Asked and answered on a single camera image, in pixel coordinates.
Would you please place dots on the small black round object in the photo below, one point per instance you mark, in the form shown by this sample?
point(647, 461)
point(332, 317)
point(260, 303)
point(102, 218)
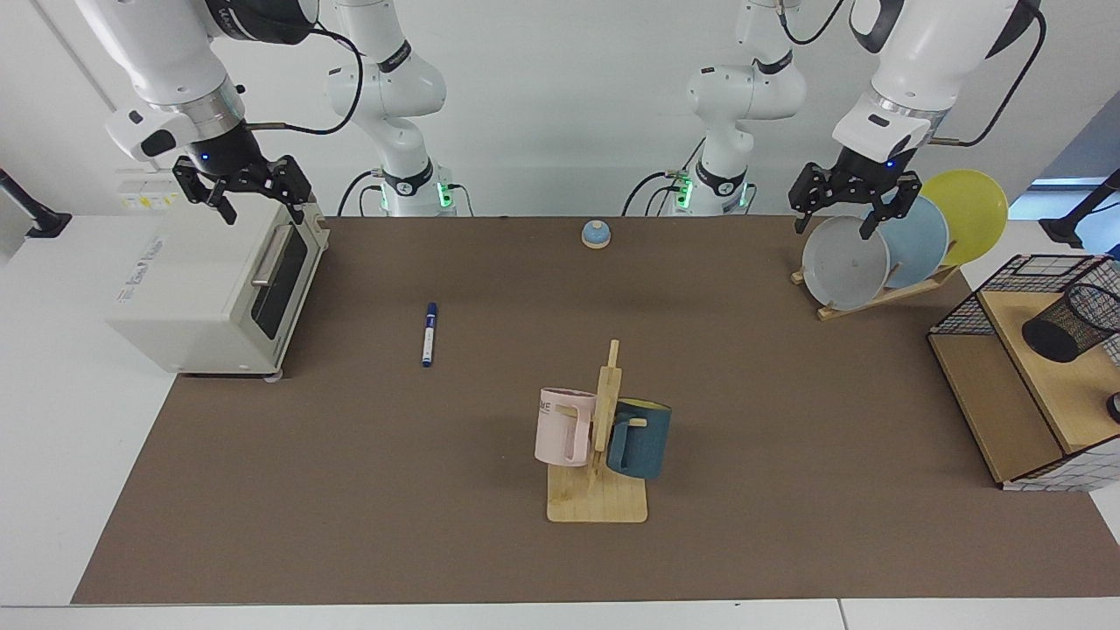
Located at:
point(1114, 409)

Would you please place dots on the small blue round thing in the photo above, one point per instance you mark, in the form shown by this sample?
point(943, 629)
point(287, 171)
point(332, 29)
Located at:
point(596, 234)

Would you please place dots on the brown table cloth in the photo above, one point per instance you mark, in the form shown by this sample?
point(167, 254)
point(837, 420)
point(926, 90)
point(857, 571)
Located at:
point(560, 560)

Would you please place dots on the black clamp stand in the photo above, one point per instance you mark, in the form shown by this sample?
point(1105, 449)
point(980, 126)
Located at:
point(35, 219)
point(1072, 223)

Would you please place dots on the grey plate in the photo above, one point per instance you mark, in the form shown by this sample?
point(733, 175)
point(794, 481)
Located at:
point(844, 267)

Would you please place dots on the pink mug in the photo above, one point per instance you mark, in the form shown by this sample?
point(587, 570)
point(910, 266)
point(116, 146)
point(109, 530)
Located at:
point(560, 429)

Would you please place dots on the pale toaster oven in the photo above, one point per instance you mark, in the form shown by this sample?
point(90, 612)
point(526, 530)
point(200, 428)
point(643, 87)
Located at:
point(192, 289)

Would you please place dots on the wooden cup stand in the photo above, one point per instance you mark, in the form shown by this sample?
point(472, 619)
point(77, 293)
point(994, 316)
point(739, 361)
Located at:
point(599, 503)

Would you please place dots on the white box with yellow labels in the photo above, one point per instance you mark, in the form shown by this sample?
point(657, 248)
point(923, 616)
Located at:
point(144, 192)

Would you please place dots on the yellow plate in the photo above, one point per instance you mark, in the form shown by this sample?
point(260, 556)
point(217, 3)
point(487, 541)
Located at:
point(971, 210)

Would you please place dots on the blue and white marker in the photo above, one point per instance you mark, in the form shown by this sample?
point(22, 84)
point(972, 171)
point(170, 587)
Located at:
point(429, 337)

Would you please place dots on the light blue plate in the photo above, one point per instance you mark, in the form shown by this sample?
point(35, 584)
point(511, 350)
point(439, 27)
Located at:
point(919, 241)

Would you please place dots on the dark blue mug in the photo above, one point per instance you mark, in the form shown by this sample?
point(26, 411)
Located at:
point(647, 442)

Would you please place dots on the black mesh pen holder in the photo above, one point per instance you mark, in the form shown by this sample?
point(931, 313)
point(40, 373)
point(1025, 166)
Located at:
point(1063, 328)

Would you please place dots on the wooden plate rack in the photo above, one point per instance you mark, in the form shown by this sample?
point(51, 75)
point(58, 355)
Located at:
point(901, 293)

